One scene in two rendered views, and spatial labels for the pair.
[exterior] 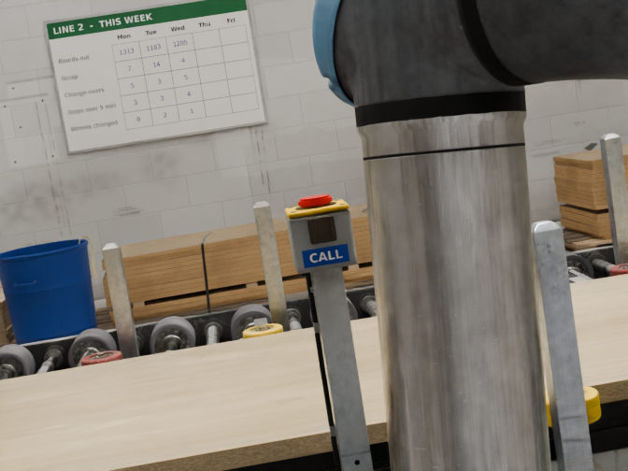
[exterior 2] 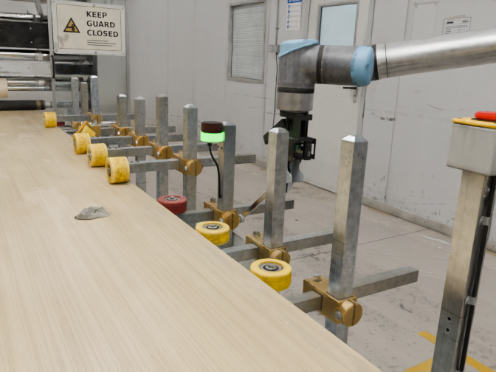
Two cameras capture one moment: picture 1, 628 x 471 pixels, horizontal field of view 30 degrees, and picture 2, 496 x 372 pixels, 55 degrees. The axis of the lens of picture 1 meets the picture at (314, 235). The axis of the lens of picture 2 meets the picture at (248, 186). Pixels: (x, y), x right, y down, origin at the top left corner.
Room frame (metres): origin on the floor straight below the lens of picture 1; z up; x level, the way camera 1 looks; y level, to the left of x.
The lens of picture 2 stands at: (1.95, 0.43, 1.29)
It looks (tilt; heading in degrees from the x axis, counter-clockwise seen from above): 15 degrees down; 242
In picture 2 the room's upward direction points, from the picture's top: 2 degrees clockwise
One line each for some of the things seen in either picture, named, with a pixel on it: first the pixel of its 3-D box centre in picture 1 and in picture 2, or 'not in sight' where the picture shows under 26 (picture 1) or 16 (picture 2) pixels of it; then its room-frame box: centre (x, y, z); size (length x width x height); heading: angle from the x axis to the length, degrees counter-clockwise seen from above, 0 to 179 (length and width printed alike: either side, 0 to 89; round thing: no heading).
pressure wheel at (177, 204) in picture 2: not in sight; (172, 216); (1.54, -0.80, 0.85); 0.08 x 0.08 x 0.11
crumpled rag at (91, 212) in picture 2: not in sight; (91, 210); (1.76, -0.74, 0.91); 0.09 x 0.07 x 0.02; 16
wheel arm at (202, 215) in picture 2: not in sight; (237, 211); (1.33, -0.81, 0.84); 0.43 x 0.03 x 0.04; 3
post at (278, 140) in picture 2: not in sight; (273, 226); (1.37, -0.52, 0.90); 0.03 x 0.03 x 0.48; 3
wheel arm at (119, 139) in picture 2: not in sight; (142, 138); (1.42, -1.56, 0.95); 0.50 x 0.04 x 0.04; 3
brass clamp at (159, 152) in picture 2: not in sight; (159, 150); (1.42, -1.29, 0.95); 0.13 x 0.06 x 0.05; 93
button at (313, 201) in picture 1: (315, 204); (489, 118); (1.34, -0.01, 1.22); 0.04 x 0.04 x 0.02
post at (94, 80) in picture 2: not in sight; (95, 121); (1.48, -2.26, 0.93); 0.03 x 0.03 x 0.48; 3
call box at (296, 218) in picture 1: (321, 238); (485, 147); (1.34, -0.01, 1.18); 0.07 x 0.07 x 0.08; 3
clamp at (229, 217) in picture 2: not in sight; (220, 215); (1.39, -0.79, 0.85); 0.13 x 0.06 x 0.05; 93
